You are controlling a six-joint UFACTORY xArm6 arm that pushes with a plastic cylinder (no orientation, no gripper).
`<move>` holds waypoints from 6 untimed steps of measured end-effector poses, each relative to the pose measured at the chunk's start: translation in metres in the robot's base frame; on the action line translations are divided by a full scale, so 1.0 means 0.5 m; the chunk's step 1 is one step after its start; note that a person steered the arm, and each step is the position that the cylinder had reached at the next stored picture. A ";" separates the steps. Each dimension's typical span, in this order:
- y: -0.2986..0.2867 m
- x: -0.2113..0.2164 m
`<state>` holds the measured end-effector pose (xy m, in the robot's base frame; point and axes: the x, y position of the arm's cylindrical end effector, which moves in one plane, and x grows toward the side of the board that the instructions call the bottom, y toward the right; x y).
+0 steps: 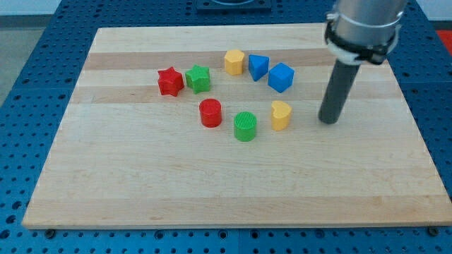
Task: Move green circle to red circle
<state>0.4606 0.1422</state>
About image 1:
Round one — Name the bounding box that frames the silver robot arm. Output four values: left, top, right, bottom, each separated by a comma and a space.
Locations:
324, 0, 407, 66

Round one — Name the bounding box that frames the green cylinder block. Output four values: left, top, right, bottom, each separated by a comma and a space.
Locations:
234, 111, 257, 142

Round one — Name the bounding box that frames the red cylinder block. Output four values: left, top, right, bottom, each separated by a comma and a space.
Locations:
198, 98, 222, 128

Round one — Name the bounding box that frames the wooden board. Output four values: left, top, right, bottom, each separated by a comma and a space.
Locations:
22, 23, 451, 229

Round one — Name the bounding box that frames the yellow heart block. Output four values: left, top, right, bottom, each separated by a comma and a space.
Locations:
270, 100, 292, 131

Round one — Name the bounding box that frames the green star block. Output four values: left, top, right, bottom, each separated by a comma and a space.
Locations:
185, 64, 210, 94

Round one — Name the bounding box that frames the yellow hexagon block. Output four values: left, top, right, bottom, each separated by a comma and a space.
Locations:
224, 49, 244, 75

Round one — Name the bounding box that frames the blue triangle block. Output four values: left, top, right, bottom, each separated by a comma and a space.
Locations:
248, 54, 270, 81

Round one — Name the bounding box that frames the red star block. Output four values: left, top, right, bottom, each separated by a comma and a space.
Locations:
157, 66, 184, 97

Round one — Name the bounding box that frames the blue cube block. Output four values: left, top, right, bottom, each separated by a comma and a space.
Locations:
268, 63, 295, 93

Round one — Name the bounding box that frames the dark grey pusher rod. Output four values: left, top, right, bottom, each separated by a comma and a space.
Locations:
318, 60, 359, 124

